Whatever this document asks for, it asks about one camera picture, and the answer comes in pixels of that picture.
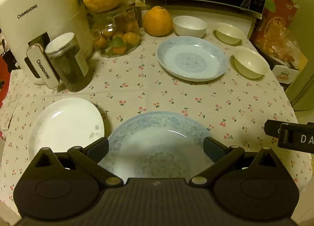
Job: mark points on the cream bowl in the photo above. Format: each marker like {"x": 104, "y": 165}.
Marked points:
{"x": 229, "y": 33}
{"x": 250, "y": 63}

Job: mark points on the white microwave stand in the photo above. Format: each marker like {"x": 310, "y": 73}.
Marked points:
{"x": 220, "y": 17}

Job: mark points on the white bowl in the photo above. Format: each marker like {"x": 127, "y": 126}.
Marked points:
{"x": 190, "y": 29}

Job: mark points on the cherry print tablecloth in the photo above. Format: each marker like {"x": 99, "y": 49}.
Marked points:
{"x": 147, "y": 93}

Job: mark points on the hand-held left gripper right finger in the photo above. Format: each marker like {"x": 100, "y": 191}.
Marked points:
{"x": 214, "y": 149}

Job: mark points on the glass jar of small oranges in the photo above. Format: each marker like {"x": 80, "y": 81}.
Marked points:
{"x": 115, "y": 40}

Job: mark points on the white plate with swirl print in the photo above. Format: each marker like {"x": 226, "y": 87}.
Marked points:
{"x": 63, "y": 122}

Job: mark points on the white air fryer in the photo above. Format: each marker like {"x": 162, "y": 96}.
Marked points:
{"x": 36, "y": 7}

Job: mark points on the blue patterned plate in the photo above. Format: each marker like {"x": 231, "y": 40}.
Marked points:
{"x": 152, "y": 142}
{"x": 191, "y": 59}

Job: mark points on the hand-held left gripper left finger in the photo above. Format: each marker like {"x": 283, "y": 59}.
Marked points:
{"x": 98, "y": 151}

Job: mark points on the pale refrigerator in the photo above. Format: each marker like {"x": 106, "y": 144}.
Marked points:
{"x": 303, "y": 68}

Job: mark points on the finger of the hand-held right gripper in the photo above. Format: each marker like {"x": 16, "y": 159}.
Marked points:
{"x": 272, "y": 127}

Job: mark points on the red packaging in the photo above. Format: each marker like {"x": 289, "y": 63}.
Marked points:
{"x": 5, "y": 78}

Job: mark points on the clear jar of dark tea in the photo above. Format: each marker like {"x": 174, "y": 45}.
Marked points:
{"x": 71, "y": 68}

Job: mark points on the orange gift carton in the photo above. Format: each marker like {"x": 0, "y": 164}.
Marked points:
{"x": 277, "y": 9}

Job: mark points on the amber glass jar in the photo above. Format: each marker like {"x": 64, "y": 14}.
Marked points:
{"x": 133, "y": 14}

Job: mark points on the white cardboard box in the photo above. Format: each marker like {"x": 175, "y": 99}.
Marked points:
{"x": 285, "y": 77}

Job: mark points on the clear plastic bag of fruit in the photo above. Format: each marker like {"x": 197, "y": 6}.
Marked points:
{"x": 282, "y": 46}

